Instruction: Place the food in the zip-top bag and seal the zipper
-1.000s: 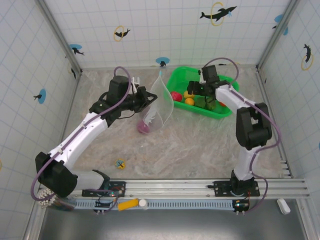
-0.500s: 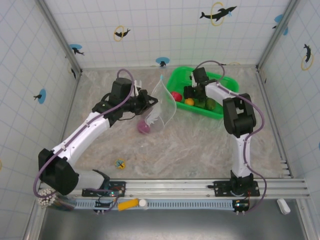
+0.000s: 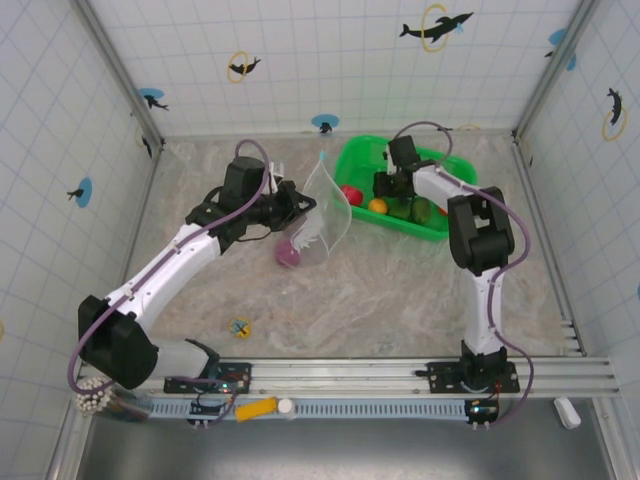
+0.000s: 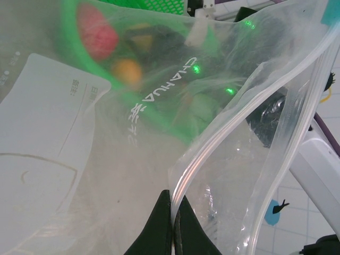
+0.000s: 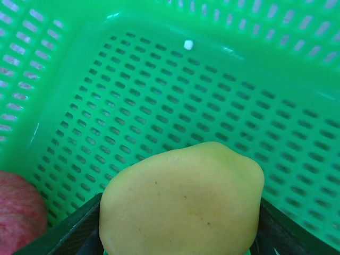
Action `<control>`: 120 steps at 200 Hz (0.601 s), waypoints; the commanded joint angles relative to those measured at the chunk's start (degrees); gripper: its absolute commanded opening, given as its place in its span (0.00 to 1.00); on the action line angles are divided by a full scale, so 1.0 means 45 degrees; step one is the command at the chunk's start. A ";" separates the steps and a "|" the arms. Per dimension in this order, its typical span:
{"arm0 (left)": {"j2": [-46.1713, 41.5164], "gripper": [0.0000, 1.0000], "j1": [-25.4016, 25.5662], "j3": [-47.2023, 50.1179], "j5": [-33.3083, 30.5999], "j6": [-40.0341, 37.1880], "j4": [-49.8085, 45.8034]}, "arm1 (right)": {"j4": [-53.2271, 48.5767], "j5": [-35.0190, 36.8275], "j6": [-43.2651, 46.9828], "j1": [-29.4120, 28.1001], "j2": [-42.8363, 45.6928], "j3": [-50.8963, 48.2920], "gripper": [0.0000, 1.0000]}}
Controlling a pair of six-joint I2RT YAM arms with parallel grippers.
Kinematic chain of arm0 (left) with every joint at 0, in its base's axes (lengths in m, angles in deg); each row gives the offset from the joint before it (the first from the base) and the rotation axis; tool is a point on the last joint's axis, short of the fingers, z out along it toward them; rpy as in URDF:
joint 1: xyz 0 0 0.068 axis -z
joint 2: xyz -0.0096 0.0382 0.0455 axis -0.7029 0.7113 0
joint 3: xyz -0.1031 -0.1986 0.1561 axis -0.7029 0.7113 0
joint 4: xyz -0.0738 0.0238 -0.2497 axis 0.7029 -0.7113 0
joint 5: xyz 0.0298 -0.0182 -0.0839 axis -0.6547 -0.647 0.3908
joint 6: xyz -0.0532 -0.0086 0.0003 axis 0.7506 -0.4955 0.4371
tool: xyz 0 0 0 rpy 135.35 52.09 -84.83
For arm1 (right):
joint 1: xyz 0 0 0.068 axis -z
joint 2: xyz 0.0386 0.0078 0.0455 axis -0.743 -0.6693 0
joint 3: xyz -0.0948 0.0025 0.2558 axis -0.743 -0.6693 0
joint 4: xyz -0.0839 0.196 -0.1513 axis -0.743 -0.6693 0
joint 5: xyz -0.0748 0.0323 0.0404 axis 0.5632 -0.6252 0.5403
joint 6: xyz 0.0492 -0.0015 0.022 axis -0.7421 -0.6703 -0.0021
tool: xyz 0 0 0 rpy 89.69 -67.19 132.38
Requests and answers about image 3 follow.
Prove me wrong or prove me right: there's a large dolphin sticker yellow ring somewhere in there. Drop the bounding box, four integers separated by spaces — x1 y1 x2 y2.
398 3 475 54

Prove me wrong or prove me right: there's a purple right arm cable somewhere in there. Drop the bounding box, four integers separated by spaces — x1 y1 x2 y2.
392 120 535 429

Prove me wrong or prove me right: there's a left circuit board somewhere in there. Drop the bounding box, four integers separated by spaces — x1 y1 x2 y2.
189 392 237 430

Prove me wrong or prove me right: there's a clear zip-top bag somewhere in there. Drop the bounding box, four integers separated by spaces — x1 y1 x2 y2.
274 149 354 269

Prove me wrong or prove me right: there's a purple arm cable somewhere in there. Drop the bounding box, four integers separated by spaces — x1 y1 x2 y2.
392 120 535 429
67 138 274 401

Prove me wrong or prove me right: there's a green toy cabbage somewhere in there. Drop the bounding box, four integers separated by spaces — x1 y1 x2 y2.
410 196 434 224

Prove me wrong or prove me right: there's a dolphin sticker on blue circle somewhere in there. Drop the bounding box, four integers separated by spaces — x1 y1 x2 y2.
310 113 340 135
138 87 170 112
544 27 579 71
67 177 94 207

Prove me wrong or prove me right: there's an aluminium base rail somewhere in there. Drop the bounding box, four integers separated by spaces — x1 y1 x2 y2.
134 355 621 401

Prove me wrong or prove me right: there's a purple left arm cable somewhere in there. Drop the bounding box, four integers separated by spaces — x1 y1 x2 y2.
67 138 274 401

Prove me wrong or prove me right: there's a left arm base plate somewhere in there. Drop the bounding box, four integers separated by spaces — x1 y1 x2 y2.
163 360 253 396

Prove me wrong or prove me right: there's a right circuit board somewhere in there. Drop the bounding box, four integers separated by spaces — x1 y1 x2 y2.
463 398 500 431

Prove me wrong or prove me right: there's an aluminium frame post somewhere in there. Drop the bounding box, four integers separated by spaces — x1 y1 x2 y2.
512 0 601 144
72 0 166 154

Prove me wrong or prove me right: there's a slotted cable duct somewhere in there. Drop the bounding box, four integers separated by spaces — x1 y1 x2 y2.
149 397 474 420

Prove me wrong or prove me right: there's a white plastic device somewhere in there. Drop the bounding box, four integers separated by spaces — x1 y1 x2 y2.
553 396 583 430

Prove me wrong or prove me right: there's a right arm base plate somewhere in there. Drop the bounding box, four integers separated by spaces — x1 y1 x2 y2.
414 360 521 396

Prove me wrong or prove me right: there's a purple toy cabbage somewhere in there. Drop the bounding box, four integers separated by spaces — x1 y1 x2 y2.
274 238 302 269

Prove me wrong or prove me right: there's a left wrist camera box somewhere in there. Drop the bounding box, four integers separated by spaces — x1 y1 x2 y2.
266 160 287 197

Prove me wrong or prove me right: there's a circuit board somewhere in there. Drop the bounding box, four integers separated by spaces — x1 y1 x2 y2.
189 392 237 430
463 398 500 431

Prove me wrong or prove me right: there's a green plastic basket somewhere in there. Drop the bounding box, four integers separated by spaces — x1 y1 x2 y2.
333 134 479 244

